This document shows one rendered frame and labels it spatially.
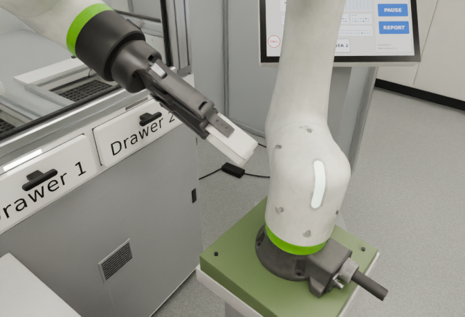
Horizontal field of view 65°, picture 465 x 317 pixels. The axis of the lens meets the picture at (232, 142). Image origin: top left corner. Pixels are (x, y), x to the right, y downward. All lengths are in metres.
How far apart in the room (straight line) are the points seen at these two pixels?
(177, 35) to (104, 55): 0.55
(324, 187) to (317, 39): 0.25
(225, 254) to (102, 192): 0.43
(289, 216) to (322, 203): 0.06
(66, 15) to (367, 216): 1.80
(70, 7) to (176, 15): 0.52
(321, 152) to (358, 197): 1.59
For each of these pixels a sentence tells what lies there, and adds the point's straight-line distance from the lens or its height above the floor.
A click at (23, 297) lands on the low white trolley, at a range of 0.85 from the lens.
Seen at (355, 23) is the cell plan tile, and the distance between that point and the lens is 1.31.
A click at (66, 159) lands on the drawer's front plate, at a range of 0.91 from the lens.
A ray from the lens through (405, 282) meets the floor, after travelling 1.87.
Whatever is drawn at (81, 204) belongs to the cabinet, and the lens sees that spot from 1.02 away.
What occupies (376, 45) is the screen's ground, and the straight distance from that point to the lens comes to 1.30.
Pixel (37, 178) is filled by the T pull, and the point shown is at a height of 0.91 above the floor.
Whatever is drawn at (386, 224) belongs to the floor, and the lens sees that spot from 2.09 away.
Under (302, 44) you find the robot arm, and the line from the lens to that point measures 0.65.
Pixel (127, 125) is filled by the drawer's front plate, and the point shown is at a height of 0.90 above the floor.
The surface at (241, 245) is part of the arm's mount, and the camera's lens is 0.77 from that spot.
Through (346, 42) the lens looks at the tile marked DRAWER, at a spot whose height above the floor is 1.01.
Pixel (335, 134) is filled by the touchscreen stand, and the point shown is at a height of 0.62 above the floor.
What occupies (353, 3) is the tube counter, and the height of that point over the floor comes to 1.11.
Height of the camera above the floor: 1.38
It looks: 33 degrees down
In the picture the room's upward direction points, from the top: straight up
